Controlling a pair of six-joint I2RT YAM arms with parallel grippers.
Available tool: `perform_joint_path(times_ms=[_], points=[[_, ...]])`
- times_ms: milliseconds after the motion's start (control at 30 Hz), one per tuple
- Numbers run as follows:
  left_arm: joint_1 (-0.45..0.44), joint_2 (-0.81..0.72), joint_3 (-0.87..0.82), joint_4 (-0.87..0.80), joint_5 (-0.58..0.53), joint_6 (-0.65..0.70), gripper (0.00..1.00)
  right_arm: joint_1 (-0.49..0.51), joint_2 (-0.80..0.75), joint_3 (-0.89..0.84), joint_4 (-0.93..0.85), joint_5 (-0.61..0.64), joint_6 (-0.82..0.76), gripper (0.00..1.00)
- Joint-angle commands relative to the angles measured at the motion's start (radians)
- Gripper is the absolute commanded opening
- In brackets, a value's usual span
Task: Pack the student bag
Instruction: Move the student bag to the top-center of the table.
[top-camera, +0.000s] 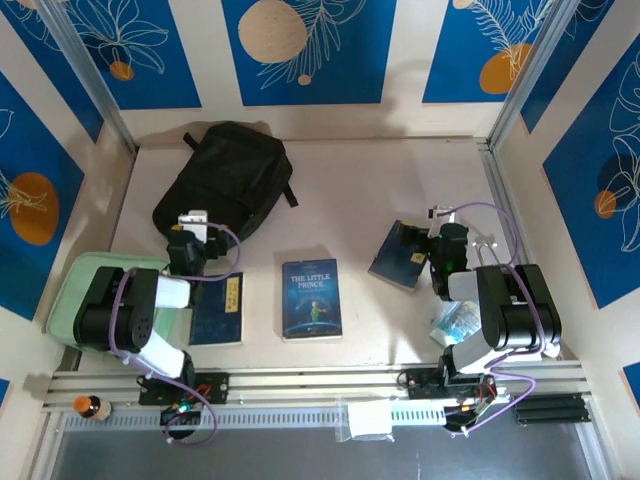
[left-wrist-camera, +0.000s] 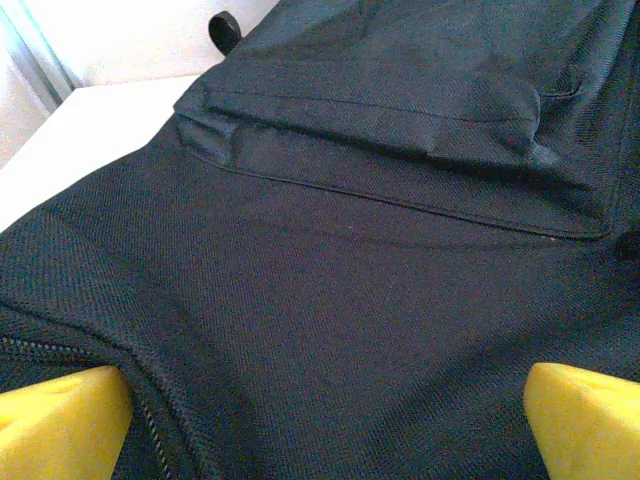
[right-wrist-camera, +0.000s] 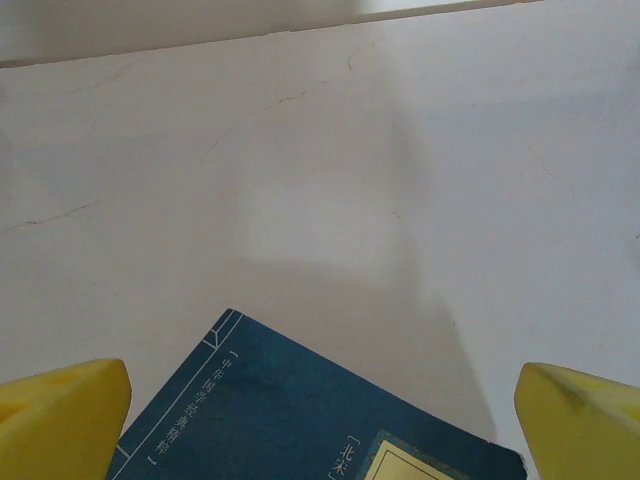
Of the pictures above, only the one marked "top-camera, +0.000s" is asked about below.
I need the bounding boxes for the blue poster dark circle leaves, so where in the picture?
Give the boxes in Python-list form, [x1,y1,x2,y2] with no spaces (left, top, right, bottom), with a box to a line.
[542,44,640,310]

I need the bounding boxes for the blue poster orange oval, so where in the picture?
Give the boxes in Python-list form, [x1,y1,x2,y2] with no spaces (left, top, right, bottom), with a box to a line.
[0,69,86,321]

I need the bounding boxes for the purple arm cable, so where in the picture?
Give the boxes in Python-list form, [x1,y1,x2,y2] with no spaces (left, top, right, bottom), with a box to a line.
[444,201,551,436]
[110,221,242,446]

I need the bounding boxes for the clear packet with blue print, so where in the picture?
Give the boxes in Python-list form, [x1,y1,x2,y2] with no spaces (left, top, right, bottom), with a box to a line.
[428,299,484,349]

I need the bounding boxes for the Little Prince book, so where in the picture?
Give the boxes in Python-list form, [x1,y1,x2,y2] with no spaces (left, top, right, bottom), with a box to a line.
[280,258,345,343]

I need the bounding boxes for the black ribbed block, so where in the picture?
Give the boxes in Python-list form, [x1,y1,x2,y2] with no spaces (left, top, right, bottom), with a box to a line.
[512,393,586,427]

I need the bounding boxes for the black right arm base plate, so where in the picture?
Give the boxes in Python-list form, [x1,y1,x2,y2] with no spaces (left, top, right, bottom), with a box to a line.
[407,368,501,401]

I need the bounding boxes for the blue poster orange circle fern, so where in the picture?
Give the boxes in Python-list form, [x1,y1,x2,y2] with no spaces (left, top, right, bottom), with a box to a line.
[422,0,557,105]

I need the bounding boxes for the navy book with yellow label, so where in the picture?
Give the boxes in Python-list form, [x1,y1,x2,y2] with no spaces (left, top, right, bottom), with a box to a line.
[187,271,246,347]

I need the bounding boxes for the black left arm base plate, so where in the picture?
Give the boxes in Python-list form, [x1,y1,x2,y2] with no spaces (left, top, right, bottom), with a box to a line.
[138,372,230,406]

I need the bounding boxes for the aluminium side rail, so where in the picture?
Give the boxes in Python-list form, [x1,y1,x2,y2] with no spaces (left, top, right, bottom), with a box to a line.
[478,139,569,362]

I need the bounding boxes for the black backpack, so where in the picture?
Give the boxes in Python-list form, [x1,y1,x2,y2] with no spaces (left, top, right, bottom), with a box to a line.
[151,120,300,246]

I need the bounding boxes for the plain navy blue book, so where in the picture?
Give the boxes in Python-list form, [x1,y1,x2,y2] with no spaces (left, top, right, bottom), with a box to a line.
[367,219,431,295]

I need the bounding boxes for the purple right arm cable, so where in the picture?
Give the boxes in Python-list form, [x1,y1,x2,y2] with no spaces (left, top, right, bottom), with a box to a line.
[444,201,551,436]

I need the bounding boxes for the blue poster beige circle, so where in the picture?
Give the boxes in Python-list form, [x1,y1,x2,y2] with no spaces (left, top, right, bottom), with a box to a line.
[221,0,400,107]

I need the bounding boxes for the white slotted cable duct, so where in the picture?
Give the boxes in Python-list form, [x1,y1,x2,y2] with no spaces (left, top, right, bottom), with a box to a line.
[63,405,447,432]

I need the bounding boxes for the black connector with wires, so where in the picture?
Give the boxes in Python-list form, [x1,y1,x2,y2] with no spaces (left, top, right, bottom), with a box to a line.
[159,394,206,427]
[443,394,512,427]

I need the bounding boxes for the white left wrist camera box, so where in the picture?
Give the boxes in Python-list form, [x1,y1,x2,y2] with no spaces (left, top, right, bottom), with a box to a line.
[177,211,209,242]

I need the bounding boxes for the clear zip bag white paper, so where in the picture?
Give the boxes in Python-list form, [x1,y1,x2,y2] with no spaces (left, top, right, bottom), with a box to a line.
[334,397,396,444]

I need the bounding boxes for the blue wall poster leaf lines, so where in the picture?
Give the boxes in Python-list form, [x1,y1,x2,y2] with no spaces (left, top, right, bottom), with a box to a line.
[0,0,106,145]
[519,0,640,135]

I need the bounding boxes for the aluminium mounting rail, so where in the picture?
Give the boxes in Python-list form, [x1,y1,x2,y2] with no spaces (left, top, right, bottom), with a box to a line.
[42,362,586,415]

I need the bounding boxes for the aluminium frame post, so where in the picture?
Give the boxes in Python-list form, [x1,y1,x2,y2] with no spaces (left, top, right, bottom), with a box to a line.
[487,0,584,149]
[35,0,140,154]

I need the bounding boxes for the light green tray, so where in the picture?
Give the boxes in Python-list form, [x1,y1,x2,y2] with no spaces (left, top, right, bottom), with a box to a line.
[44,251,184,357]

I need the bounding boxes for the brown bottle with orange cap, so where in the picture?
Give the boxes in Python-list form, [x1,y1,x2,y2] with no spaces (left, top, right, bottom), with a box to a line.
[73,394,112,421]

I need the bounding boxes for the blue poster white flower outline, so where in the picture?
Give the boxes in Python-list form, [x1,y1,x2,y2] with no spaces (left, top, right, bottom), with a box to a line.
[62,0,204,111]

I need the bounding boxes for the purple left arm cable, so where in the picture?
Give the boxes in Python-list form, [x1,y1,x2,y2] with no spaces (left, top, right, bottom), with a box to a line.
[110,221,242,446]

